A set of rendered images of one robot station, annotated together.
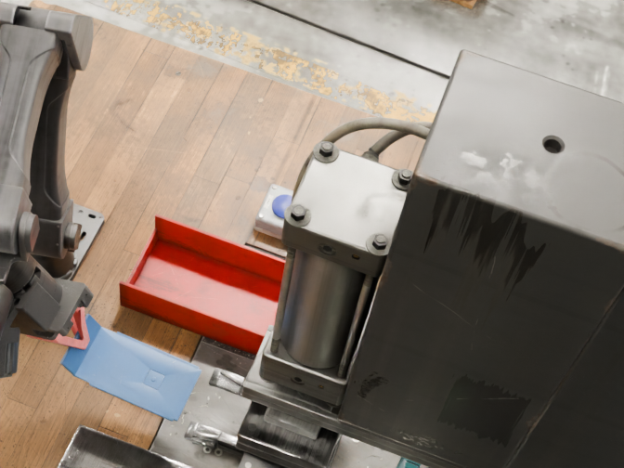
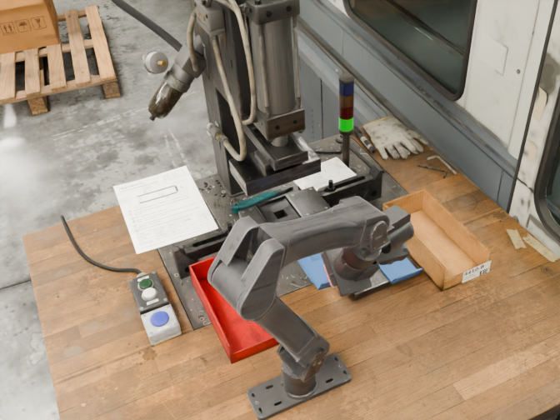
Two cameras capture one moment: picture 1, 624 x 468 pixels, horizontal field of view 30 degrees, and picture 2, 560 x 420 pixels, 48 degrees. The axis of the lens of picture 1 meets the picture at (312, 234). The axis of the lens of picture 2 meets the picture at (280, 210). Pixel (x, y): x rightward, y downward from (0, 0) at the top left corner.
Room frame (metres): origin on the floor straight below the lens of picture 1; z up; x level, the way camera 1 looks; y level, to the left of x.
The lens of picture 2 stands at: (1.16, 0.93, 1.95)
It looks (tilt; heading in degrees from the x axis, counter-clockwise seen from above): 41 degrees down; 238
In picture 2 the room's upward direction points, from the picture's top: 5 degrees counter-clockwise
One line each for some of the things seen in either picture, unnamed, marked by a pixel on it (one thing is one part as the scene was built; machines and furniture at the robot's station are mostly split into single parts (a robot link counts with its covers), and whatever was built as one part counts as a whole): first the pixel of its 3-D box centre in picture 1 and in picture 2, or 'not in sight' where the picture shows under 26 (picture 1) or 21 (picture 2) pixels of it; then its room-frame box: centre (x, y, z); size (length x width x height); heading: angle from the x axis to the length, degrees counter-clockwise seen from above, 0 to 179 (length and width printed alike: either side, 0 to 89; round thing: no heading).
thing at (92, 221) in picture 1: (49, 251); (298, 374); (0.79, 0.34, 0.94); 0.20 x 0.07 x 0.08; 170
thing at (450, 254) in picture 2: not in sight; (433, 237); (0.31, 0.22, 0.93); 0.25 x 0.13 x 0.08; 80
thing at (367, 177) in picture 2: not in sight; (344, 191); (0.38, -0.02, 0.95); 0.15 x 0.03 x 0.10; 170
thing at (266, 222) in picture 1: (283, 218); (162, 327); (0.94, 0.04, 0.90); 0.07 x 0.07 x 0.06; 80
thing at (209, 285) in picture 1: (224, 290); (234, 302); (0.79, 0.10, 0.93); 0.25 x 0.12 x 0.06; 80
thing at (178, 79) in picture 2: not in sight; (180, 76); (0.63, -0.32, 1.25); 0.19 x 0.07 x 0.19; 170
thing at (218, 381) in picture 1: (240, 385); not in sight; (0.63, 0.05, 0.98); 0.07 x 0.02 x 0.01; 80
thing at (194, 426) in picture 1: (215, 440); not in sight; (0.55, 0.06, 0.98); 0.07 x 0.02 x 0.01; 80
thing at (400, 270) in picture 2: not in sight; (391, 256); (0.43, 0.21, 0.93); 0.15 x 0.07 x 0.03; 79
